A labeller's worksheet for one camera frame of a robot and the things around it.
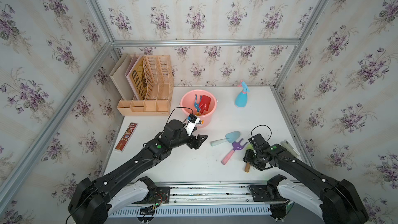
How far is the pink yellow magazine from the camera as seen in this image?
2.96 feet

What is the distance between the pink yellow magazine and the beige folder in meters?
0.03

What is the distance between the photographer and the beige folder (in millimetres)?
879
